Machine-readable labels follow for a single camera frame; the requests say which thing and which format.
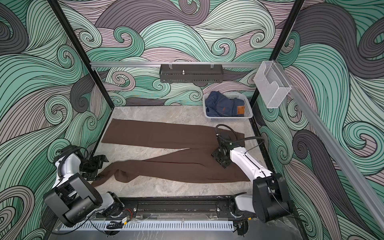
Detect brown trousers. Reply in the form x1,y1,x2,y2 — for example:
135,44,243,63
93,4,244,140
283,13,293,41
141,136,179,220
92,119,249,187

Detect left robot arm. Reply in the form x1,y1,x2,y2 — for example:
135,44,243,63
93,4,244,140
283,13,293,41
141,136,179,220
44,145,124,227

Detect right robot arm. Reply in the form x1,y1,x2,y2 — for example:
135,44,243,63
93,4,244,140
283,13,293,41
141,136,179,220
212,144,293,223

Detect white plastic basket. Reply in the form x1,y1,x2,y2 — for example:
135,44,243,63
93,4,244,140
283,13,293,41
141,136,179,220
203,92,253,122

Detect blue jeans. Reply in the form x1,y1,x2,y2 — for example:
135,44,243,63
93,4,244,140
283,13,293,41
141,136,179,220
204,92,245,117

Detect black perforated metal tray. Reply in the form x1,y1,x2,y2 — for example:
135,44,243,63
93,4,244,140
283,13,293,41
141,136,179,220
159,65,224,84

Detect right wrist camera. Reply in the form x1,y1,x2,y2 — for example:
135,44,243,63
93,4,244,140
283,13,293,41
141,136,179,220
216,134,235,148

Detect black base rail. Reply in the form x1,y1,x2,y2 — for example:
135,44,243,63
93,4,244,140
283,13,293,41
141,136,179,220
56,196,298,218

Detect white slotted cable duct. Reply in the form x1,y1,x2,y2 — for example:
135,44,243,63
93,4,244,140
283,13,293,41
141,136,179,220
58,220,235,232

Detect white mesh wall holder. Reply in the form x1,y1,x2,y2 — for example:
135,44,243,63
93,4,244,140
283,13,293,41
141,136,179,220
254,61,292,109

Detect aluminium rail right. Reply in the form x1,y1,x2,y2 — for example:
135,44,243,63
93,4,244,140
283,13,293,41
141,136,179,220
276,63,384,230

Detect aluminium rail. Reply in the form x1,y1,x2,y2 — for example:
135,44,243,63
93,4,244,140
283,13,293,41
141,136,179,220
90,61,262,69
276,63,384,230

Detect aluminium rail back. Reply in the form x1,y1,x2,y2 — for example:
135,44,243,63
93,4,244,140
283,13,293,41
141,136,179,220
90,61,262,69

